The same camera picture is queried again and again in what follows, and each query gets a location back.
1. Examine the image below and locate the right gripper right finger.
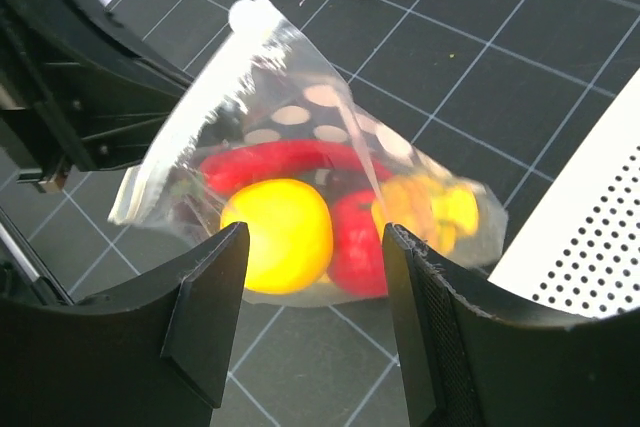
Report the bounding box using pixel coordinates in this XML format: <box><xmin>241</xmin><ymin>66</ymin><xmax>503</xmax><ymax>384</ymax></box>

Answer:
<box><xmin>382</xmin><ymin>224</ymin><xmax>639</xmax><ymax>426</ymax></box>

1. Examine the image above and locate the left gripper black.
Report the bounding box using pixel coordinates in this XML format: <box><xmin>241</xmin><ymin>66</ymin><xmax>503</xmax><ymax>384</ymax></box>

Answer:
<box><xmin>1</xmin><ymin>0</ymin><xmax>191</xmax><ymax>192</ymax></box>

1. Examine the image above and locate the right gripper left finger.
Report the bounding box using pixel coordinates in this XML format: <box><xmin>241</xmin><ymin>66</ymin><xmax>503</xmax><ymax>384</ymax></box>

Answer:
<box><xmin>1</xmin><ymin>222</ymin><xmax>250</xmax><ymax>426</ymax></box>

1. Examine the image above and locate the red apple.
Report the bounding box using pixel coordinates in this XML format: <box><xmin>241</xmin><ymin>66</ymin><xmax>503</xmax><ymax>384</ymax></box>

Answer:
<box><xmin>328</xmin><ymin>190</ymin><xmax>388</xmax><ymax>298</ymax></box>

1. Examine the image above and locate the yellow banana bunch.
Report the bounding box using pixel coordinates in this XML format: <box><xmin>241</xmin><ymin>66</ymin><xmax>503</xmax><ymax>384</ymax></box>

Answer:
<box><xmin>371</xmin><ymin>173</ymin><xmax>479</xmax><ymax>254</ymax></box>

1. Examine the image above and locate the white perforated plastic basket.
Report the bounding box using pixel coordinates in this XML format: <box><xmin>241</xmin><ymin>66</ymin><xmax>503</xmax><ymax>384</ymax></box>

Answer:
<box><xmin>489</xmin><ymin>76</ymin><xmax>640</xmax><ymax>318</ymax></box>

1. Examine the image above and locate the red chili pepper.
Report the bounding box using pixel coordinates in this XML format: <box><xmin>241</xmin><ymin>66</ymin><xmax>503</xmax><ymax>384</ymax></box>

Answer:
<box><xmin>199</xmin><ymin>139</ymin><xmax>363</xmax><ymax>196</ymax></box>

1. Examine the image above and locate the yellow round fruit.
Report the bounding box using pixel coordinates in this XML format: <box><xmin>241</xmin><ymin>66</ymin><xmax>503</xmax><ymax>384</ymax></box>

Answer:
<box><xmin>220</xmin><ymin>178</ymin><xmax>334</xmax><ymax>295</ymax></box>

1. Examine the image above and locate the polka dot zip bag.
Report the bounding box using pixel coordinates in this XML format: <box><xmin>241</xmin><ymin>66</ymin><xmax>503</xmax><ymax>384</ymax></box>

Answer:
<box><xmin>109</xmin><ymin>0</ymin><xmax>508</xmax><ymax>307</ymax></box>

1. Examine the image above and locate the black grid mat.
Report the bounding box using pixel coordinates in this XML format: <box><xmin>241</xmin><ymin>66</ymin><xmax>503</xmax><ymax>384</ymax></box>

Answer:
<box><xmin>1</xmin><ymin>0</ymin><xmax>639</xmax><ymax>426</ymax></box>

